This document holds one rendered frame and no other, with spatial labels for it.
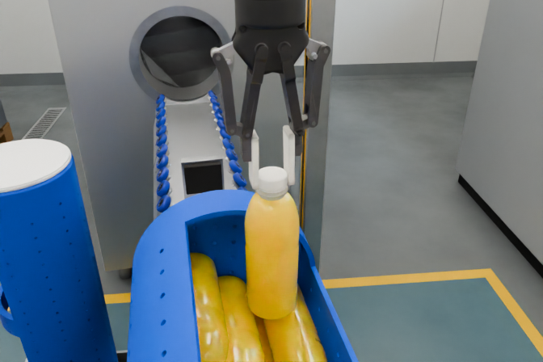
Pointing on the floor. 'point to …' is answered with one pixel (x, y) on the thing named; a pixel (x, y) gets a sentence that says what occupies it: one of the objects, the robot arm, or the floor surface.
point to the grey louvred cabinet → (509, 109)
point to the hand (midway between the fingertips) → (271, 158)
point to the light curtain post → (324, 1)
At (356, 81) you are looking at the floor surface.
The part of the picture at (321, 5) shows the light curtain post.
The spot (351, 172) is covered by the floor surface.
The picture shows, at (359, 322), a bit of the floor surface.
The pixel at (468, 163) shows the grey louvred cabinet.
